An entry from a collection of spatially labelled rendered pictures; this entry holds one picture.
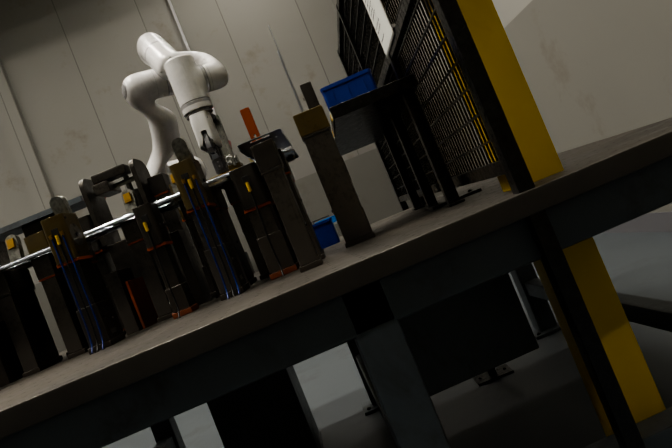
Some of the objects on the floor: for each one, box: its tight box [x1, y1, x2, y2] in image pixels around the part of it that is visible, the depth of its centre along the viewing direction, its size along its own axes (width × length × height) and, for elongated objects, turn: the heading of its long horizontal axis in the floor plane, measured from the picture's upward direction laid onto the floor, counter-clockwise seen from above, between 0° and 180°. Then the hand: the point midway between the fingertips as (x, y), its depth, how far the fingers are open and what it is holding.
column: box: [207, 366, 323, 448], centre depth 220 cm, size 31×31×66 cm
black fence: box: [335, 0, 646, 448], centre depth 193 cm, size 14×197×155 cm, turn 96°
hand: (220, 165), depth 159 cm, fingers closed, pressing on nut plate
